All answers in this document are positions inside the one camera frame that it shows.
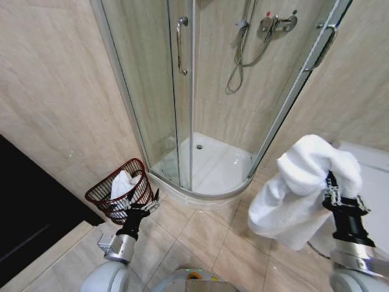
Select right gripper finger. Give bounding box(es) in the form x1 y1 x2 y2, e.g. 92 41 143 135
354 194 372 214
322 170 343 208

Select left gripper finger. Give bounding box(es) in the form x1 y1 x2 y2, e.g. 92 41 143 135
140 187 162 214
123 189 143 214

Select large white towel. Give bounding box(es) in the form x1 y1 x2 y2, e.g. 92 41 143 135
247 134 364 252

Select small white towel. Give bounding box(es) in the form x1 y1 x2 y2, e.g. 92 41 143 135
109 170 143 201

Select white toilet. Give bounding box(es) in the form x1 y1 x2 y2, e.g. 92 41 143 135
306 139 389 260

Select white shower tray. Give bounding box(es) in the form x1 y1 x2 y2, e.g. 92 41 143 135
150 131 260 211

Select white robot front shell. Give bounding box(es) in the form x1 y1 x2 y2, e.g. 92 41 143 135
151 266 241 292

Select black cabinet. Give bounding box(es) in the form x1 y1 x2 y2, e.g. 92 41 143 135
0 133 106 288

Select glass shower door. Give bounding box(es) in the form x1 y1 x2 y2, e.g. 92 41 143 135
246 0 355 180
91 0 196 192

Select chrome shower mixer valve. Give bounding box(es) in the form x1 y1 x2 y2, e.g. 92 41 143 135
258 10 299 43

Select dark red wire hamper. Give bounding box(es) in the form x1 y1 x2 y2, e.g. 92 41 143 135
84 158 155 226

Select chrome door handle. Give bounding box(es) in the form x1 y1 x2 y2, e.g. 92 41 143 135
303 20 339 74
176 16 190 75

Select chrome shower hose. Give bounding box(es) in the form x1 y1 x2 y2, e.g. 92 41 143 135
225 18 275 93

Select chrome shower slide rail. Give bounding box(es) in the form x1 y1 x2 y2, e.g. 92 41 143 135
234 0 258 66

